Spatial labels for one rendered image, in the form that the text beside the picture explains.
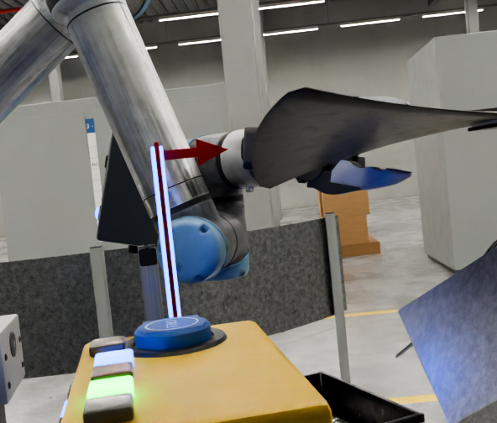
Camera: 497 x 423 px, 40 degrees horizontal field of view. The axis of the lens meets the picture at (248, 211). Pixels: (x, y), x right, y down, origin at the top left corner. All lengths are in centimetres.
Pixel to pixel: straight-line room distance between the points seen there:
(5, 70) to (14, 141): 614
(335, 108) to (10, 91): 56
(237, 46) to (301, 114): 444
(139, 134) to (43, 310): 170
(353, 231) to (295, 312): 613
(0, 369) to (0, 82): 38
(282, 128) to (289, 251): 206
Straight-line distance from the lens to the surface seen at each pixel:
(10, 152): 716
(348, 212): 876
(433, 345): 67
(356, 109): 58
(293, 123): 60
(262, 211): 494
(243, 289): 254
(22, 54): 100
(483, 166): 687
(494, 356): 64
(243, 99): 496
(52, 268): 241
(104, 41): 81
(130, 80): 80
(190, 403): 27
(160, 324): 37
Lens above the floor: 116
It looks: 3 degrees down
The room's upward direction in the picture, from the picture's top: 6 degrees counter-clockwise
